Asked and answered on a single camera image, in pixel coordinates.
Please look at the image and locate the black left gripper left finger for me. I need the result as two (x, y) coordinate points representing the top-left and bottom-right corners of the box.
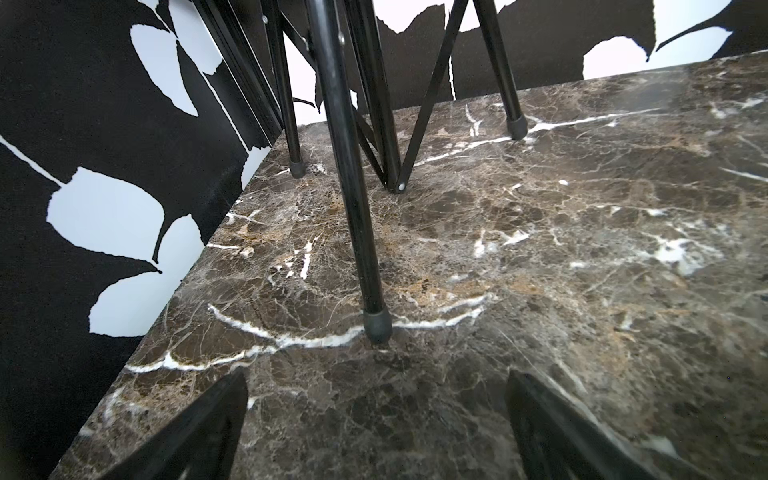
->
(102, 368), (248, 479)

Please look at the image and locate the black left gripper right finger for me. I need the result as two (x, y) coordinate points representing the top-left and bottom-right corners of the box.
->
(505, 370), (654, 479)

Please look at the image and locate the black music stand tripod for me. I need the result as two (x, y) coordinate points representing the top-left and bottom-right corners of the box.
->
(191, 0), (529, 346)

